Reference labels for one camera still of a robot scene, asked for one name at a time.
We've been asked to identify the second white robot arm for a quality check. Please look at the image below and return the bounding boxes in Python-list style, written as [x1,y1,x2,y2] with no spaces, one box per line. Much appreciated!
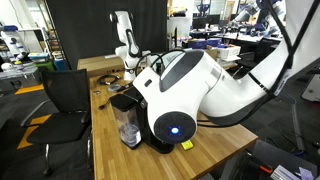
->
[110,11,149,81]

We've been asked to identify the clear water reservoir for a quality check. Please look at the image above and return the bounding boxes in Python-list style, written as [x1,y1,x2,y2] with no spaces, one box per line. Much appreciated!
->
[113,108,141,150]

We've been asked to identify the brown cardboard box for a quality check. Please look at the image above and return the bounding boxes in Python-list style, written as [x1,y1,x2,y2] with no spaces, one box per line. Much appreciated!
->
[77,55,124,77]

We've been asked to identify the black reservoir lid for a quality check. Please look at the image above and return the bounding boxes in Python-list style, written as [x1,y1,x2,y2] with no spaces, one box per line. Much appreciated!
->
[110,94,136,112]

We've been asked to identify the yellow smiley face block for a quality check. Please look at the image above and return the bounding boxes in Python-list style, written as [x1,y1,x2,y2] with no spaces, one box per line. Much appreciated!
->
[181,140,193,150]

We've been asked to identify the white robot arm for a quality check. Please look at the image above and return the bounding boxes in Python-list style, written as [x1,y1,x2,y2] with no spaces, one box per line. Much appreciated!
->
[133,0,320,144]

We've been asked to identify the black mesh office chair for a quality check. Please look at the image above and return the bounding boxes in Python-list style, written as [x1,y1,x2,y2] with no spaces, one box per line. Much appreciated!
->
[21,69,91,176]

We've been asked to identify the black Keurig coffee machine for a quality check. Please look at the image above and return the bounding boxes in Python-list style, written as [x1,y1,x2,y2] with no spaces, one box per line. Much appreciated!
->
[123,87,174,154]

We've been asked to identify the coiled black cable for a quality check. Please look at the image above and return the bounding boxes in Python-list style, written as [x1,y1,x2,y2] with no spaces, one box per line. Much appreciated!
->
[96,74,121,86]

